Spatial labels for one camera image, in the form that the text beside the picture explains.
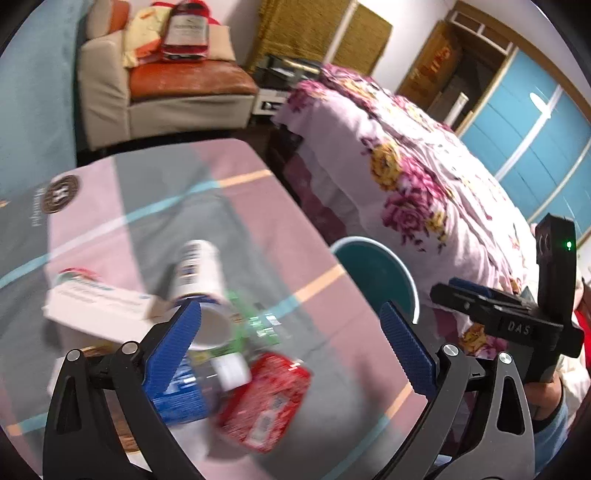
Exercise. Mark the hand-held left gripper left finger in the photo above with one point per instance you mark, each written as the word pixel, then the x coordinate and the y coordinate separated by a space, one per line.
pixel 178 350

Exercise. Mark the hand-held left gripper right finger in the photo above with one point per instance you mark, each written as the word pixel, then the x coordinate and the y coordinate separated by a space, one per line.
pixel 406 350

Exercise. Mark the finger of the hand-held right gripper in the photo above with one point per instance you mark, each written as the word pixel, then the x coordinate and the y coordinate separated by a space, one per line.
pixel 475 287
pixel 461 302

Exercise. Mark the clear bottle with blue label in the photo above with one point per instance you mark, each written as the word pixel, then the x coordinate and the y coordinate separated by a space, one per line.
pixel 184 404

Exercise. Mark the white jar with blue label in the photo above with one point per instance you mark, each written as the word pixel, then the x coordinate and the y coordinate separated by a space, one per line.
pixel 203 272

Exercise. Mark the green clear snack wrapper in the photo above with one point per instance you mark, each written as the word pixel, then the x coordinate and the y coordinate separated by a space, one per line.
pixel 258 327

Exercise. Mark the teal bin with white rim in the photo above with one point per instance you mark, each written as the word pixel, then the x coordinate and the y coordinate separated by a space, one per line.
pixel 369 272

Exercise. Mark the red snack packet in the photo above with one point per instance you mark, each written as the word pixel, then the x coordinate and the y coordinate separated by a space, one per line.
pixel 263 397

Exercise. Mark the white carton box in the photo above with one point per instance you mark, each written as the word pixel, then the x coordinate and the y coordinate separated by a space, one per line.
pixel 92 304

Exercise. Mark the person's right forearm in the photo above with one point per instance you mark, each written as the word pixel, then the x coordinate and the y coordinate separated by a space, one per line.
pixel 554 443

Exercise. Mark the person's right hand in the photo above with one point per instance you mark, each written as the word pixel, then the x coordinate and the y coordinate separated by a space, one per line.
pixel 547 399

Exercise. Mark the wardrobe with blue doors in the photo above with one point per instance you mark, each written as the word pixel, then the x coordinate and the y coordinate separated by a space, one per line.
pixel 531 138

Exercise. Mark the pink floral blanket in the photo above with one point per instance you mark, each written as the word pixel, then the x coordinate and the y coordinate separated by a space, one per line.
pixel 415 152

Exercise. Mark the pink grey tablecloth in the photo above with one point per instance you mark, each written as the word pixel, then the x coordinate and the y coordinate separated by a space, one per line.
pixel 277 230

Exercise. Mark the white paper roll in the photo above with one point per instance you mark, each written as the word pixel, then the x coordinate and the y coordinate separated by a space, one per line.
pixel 457 110

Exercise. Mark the brown cardboard box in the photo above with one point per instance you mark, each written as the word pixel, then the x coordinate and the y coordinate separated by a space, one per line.
pixel 434 60

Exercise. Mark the white nightstand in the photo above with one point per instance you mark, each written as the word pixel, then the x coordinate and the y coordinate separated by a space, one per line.
pixel 268 99

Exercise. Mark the beige armchair with orange seat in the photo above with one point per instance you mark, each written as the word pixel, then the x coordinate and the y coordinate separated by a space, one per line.
pixel 184 83

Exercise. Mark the yellow patterned curtain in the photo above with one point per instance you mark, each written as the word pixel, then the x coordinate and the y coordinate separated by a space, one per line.
pixel 364 41

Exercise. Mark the black device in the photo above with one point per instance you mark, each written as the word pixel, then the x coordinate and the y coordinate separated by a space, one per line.
pixel 281 69

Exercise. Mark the light blue curtain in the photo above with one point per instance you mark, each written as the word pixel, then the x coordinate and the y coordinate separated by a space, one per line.
pixel 37 92

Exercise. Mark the beige pillow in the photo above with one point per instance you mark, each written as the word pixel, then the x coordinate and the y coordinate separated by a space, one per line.
pixel 221 44

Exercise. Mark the pale yellow cushion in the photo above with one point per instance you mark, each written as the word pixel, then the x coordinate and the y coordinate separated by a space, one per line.
pixel 143 37

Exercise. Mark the red bottle-shaped pillow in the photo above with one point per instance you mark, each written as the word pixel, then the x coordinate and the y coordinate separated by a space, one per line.
pixel 184 32

